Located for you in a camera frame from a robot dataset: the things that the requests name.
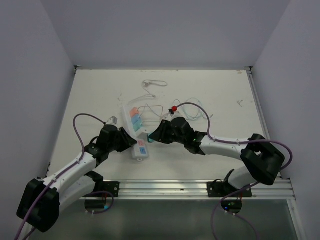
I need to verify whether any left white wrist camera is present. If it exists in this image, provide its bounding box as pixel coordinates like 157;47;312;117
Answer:
105;116;118;126

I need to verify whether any green charger plug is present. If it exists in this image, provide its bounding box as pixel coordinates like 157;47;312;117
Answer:
133;121;143;132

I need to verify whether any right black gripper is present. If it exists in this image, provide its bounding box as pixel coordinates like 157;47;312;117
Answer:
149;119;187;145

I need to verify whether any aluminium rail frame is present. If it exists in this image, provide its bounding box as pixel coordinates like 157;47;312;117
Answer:
104;178;296;200

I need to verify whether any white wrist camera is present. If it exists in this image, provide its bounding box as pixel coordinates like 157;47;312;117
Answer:
105;116;118;126
168;105;182;122

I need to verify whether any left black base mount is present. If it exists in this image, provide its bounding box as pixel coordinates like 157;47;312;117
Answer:
100;181;120;198

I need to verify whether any blue charger plug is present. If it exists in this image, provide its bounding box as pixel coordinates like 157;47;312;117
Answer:
131;114;142;125

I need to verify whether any orange charger plug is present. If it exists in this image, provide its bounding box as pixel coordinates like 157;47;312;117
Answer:
129;107;140;118

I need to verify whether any teal charger plug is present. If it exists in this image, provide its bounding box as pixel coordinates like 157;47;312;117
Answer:
147;134;155;143

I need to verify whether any white power strip cord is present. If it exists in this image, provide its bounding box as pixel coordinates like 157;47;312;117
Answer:
128;79;168;106

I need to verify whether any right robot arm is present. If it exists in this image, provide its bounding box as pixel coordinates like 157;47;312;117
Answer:
149;117;285;197

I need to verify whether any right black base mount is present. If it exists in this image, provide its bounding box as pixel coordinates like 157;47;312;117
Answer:
206;179;253;198

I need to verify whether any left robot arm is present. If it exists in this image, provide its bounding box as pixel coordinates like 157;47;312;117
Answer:
16;124;138;233

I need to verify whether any white power strip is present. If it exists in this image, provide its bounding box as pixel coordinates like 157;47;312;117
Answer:
121;105;149;162

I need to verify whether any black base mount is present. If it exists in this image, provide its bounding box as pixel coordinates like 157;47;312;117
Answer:
100;181;120;198
206;179;253;198

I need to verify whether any white 80W charger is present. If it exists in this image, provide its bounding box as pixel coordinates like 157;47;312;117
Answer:
136;127;150;143

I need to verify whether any green charging cable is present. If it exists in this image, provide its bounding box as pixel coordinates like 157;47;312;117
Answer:
174;97;215;121

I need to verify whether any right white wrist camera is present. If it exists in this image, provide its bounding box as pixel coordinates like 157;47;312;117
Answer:
168;105;182;122

